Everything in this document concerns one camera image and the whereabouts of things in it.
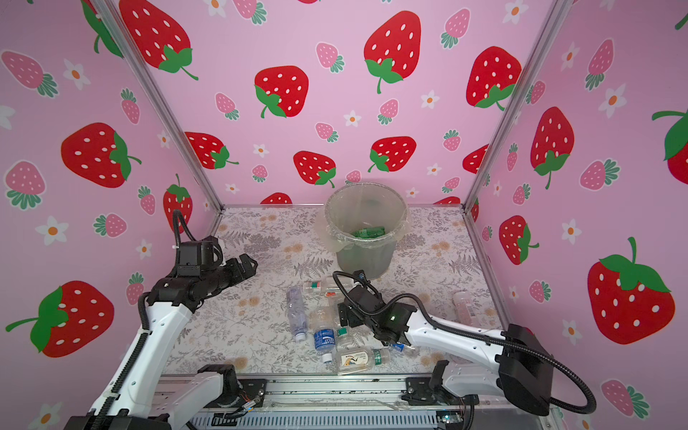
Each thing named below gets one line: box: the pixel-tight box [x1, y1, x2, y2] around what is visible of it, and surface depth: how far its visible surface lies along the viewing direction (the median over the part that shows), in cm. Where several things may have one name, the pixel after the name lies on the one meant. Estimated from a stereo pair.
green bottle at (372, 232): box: [351, 226, 387, 239], surface depth 100 cm
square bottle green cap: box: [335, 346, 390, 376], surface depth 77 cm
